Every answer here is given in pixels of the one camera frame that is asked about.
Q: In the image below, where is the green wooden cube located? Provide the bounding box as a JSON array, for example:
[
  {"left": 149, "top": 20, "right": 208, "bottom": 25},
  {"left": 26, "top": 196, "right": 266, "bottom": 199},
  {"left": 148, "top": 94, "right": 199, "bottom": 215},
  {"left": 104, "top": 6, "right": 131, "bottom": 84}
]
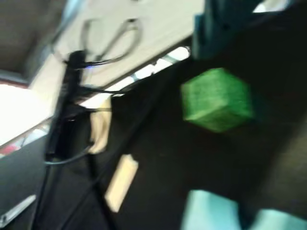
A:
[{"left": 181, "top": 67, "right": 254, "bottom": 133}]

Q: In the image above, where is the small wooden block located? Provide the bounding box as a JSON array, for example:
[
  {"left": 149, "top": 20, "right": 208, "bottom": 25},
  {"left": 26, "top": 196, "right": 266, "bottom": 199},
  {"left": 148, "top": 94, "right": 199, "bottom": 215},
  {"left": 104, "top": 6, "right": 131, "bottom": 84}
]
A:
[{"left": 104, "top": 154, "right": 140, "bottom": 213}]

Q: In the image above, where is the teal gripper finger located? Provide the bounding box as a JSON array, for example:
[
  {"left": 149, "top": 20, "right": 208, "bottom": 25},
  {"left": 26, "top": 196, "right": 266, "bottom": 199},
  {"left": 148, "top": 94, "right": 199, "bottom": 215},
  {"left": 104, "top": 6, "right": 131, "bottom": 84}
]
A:
[{"left": 191, "top": 0, "right": 243, "bottom": 60}]

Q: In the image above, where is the black camera stand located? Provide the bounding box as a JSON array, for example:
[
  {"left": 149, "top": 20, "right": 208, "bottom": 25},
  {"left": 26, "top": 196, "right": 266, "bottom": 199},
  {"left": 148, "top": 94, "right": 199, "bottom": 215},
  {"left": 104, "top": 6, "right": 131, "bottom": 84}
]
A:
[{"left": 45, "top": 49, "right": 86, "bottom": 164}]

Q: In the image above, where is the teal U shaped block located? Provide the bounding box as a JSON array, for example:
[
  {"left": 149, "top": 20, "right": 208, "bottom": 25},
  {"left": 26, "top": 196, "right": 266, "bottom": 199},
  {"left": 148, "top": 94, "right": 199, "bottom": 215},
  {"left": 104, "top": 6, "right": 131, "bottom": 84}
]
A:
[{"left": 179, "top": 189, "right": 307, "bottom": 230}]

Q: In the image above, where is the looped black cable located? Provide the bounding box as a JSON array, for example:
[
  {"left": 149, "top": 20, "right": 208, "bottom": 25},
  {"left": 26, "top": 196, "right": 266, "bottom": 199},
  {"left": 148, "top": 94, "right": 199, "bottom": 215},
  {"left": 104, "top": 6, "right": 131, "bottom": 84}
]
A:
[{"left": 81, "top": 18, "right": 144, "bottom": 63}]

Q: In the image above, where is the thin black cable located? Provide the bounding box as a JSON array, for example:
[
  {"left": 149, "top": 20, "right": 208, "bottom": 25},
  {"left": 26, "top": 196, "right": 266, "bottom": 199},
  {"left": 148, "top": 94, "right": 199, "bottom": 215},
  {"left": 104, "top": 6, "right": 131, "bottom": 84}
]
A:
[{"left": 44, "top": 143, "right": 93, "bottom": 166}]

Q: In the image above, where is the black table cloth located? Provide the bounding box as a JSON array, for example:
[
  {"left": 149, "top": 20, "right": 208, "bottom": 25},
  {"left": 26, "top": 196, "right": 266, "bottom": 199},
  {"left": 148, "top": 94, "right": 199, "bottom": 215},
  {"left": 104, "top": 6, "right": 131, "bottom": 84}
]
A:
[{"left": 35, "top": 0, "right": 307, "bottom": 230}]

